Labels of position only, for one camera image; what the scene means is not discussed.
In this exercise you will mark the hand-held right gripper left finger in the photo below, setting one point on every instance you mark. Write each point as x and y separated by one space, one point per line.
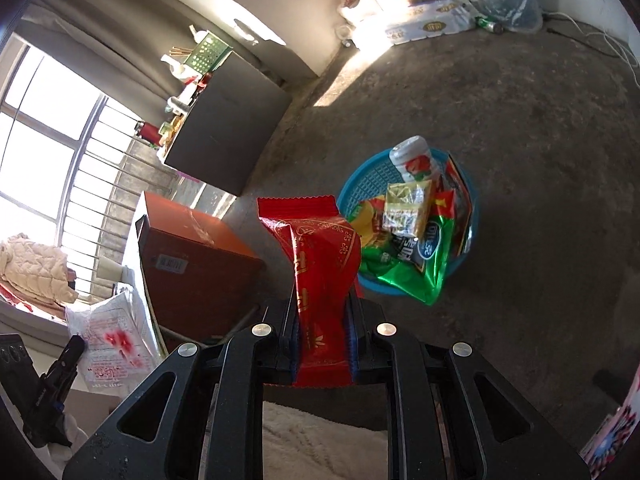
285 330

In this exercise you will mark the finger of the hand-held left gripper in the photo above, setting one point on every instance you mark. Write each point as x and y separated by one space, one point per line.
70 355

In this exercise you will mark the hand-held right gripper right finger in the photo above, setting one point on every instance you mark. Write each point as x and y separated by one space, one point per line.
362 340

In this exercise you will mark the red foil packet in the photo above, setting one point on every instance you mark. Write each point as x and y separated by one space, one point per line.
320 270

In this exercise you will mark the green snack bag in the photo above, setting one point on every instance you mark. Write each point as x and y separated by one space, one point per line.
425 275

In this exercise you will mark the yellow red snack packet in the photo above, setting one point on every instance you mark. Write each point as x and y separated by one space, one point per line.
367 222

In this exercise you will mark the pale green gold packet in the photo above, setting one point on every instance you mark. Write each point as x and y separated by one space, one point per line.
405 210

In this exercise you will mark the blue plastic mesh basket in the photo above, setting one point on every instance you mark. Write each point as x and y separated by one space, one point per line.
360 180

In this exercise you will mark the printed clear plastic bag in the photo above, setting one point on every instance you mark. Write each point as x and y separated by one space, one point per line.
462 210

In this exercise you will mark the white plastic bottle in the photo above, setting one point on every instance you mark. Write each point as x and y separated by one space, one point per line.
415 155

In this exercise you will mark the white printed sack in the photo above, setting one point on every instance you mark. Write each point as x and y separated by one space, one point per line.
110 330

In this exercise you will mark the cream quilted jacket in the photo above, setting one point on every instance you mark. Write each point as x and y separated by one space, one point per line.
30 265

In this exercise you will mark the orange cardboard box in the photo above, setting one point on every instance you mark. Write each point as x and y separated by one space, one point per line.
200 260

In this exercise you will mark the fuzzy blanket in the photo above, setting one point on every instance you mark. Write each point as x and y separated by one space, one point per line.
320 445

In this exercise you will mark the metal window railing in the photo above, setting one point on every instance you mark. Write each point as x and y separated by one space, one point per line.
115 170

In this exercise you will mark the grey cabinet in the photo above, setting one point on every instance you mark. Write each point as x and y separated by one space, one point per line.
230 120

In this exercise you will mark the red thermos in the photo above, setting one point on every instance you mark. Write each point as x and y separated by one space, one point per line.
149 132

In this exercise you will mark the pink printed cloth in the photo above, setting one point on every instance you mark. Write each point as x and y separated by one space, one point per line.
615 435

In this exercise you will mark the green plastic basket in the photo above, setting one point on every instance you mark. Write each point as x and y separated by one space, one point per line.
207 52

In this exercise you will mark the beige curtain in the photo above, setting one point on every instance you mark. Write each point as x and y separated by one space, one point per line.
100 55

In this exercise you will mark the pack of bottled water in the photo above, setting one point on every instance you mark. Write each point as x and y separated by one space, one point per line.
430 22

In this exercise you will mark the white plastic bag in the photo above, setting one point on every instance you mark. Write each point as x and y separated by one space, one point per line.
352 2

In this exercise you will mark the green drink can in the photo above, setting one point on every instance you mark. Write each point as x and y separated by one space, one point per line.
489 25

